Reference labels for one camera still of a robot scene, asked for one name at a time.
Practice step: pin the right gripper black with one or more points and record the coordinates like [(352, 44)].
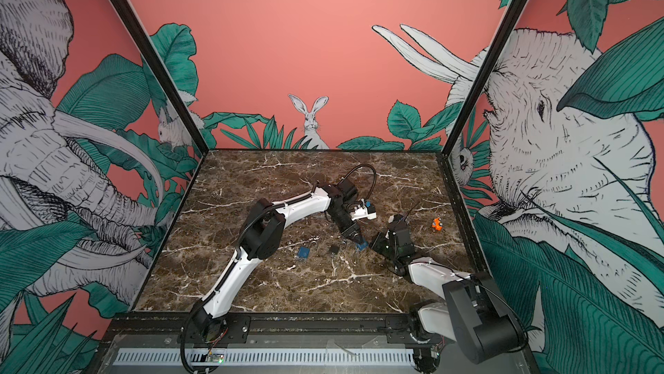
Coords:
[(378, 244)]

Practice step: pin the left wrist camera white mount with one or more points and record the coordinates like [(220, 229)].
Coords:
[(363, 209)]

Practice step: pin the orange toy car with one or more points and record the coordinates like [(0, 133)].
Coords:
[(436, 224)]

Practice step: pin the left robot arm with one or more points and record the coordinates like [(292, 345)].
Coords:
[(260, 237)]

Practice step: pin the black frame post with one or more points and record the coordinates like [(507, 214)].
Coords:
[(508, 23), (141, 39)]

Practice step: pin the white slotted cable duct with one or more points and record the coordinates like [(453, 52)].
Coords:
[(265, 356)]

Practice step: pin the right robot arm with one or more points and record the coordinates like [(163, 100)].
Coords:
[(471, 311)]

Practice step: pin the right black frame post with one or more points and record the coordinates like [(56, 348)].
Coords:
[(508, 23)]

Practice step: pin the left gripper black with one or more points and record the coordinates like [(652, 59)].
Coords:
[(350, 232)]

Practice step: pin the blue padlock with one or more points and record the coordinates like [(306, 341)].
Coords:
[(303, 253), (361, 245)]

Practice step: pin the left black frame post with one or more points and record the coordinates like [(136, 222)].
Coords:
[(141, 39)]

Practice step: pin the black mounting rail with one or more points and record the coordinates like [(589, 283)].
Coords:
[(239, 328)]

